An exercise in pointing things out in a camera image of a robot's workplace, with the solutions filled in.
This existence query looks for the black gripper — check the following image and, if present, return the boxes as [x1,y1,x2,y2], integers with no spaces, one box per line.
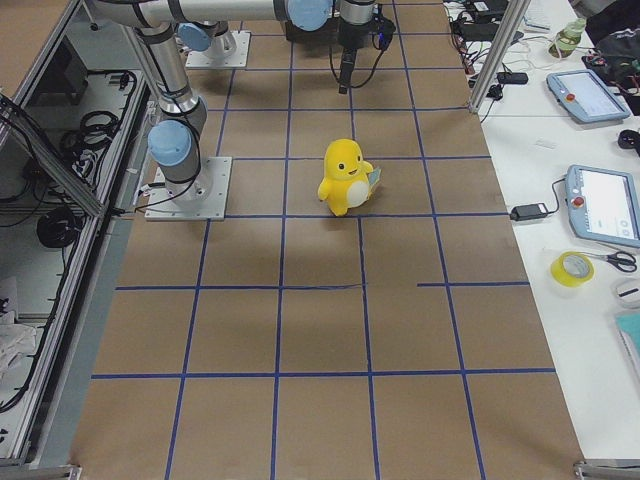
[338,0,395,94]

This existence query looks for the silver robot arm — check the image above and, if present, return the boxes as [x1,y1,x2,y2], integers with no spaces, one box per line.
[97,1,396,122]
[177,21,237,59]

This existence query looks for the yellow plush toy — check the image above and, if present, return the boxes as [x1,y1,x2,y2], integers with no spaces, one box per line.
[317,139,381,217]

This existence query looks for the green bottle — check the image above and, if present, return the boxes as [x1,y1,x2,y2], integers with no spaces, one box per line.
[548,18,586,59]

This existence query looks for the upper teach pendant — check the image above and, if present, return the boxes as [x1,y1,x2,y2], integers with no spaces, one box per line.
[546,69,631,124]

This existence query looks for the teach pendant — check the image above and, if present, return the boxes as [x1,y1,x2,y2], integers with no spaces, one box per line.
[565,165,639,248]
[546,69,631,124]

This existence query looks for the black power brick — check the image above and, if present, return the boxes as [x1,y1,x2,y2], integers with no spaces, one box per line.
[509,202,550,222]

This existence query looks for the lower teach pendant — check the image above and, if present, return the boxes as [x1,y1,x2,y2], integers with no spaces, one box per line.
[565,165,639,248]

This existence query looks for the yellow tape roll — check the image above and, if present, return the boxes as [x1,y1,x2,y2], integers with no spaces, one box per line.
[550,251,595,288]

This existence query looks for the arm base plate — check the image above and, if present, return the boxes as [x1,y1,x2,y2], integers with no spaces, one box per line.
[144,157,232,221]
[184,30,251,70]

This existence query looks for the aluminium frame post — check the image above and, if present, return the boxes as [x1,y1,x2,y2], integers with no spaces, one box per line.
[468,0,530,114]

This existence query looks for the black handled scissors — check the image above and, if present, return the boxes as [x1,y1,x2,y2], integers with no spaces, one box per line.
[582,250,638,273]

